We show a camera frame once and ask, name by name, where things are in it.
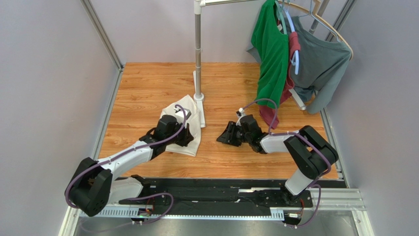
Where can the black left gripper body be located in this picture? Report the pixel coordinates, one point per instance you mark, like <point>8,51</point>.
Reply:
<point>186,136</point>

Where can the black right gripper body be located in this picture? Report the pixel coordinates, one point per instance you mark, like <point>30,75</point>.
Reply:
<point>236,132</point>

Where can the white cloth napkin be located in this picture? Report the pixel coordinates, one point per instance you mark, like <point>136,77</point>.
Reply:
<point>193,120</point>

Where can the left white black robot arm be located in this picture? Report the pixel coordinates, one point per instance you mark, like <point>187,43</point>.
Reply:
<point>97,183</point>

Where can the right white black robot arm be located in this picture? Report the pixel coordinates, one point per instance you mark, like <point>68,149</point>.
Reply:
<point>312,154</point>

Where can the maroon shirt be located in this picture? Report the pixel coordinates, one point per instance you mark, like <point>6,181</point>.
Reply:
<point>268,114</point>

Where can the white clothes rack stand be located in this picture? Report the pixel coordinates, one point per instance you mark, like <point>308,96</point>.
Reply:
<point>198,95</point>

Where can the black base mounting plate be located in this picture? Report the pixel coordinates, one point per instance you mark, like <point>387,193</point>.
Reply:
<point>218,197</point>

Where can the light blue clothes hanger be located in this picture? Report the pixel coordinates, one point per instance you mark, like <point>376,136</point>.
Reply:
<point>294,46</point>

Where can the green shirt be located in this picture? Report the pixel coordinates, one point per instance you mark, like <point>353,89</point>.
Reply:
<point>272,47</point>

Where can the grey-blue shirt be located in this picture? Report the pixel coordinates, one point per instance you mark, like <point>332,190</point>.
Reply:
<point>322,65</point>

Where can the wooden clothes hanger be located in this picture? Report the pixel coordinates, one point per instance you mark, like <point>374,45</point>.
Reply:
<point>311,12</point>

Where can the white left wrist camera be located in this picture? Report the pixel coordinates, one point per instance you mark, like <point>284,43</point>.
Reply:
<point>182,113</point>

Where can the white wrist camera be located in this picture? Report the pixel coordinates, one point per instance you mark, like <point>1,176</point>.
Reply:
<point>240,114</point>
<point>182,113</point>

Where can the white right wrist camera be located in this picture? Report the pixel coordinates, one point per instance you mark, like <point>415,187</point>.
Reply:
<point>240,114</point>

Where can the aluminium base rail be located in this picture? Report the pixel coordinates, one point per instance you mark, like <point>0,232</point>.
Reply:
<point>339,210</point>

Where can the aluminium frame post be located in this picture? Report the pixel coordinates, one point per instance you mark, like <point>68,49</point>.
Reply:
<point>95,19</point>

